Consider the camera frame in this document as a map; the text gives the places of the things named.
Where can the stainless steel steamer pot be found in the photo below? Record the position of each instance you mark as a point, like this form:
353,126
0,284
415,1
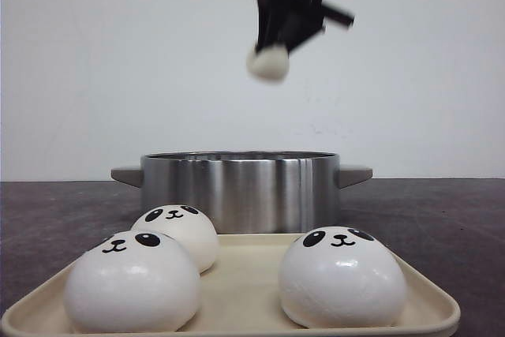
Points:
247,192

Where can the beige plastic tray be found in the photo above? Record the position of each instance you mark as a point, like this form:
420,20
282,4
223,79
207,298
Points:
240,298

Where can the panda bun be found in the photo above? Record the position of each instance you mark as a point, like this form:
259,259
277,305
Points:
270,63
134,281
341,277
189,226

